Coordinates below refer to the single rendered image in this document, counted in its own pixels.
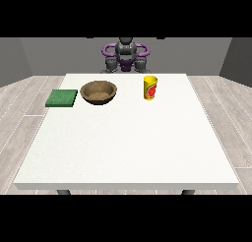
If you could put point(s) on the brown wooden bowl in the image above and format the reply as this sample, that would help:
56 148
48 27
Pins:
98 92

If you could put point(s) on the yellow cup with melon print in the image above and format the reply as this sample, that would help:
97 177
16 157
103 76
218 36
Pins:
150 88

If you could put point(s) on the green square pad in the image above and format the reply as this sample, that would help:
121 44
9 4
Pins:
61 98

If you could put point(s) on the grey robot trunk purple rings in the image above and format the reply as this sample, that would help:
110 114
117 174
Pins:
125 57

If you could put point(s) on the dark table leg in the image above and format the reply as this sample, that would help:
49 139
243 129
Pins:
188 192
63 192

